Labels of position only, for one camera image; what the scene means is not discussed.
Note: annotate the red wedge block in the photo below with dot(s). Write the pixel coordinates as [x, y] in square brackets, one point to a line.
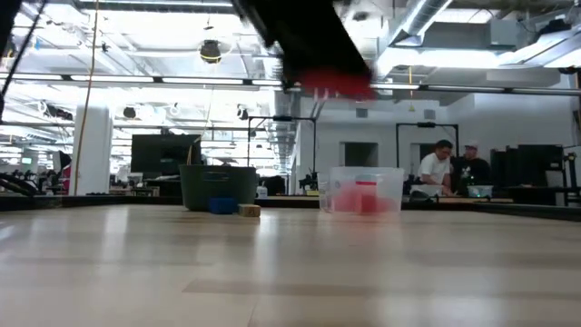
[336, 84]

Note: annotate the large blue studded brick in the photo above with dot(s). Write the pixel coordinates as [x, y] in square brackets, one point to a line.
[222, 205]

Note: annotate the clear labelled plastic bin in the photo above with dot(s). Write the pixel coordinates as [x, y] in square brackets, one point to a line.
[338, 175]

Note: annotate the long ceiling light bar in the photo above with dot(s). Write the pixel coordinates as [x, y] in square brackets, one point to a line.
[204, 81]

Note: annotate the person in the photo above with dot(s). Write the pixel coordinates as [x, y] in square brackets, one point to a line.
[472, 170]
[436, 168]

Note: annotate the teal plastic bin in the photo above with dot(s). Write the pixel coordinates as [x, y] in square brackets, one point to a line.
[218, 181]

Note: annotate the natural wood plank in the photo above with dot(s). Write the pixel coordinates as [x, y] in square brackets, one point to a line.
[249, 211]

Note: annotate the large black monitor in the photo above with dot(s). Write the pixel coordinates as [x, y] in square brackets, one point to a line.
[165, 154]

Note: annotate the small clear tub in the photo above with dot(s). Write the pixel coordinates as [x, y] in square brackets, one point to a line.
[480, 191]

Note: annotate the black cabinet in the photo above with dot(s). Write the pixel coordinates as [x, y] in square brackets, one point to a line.
[526, 165]

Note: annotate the white column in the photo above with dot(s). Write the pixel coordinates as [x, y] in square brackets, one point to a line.
[102, 145]

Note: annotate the green exit sign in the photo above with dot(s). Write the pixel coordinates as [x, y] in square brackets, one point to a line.
[26, 160]

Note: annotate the black station frame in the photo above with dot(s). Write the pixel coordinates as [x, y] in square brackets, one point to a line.
[281, 119]
[426, 124]

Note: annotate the silver ventilation duct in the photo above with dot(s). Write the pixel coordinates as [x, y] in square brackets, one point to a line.
[422, 18]

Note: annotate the black table frame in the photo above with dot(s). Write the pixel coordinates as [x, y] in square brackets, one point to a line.
[68, 202]

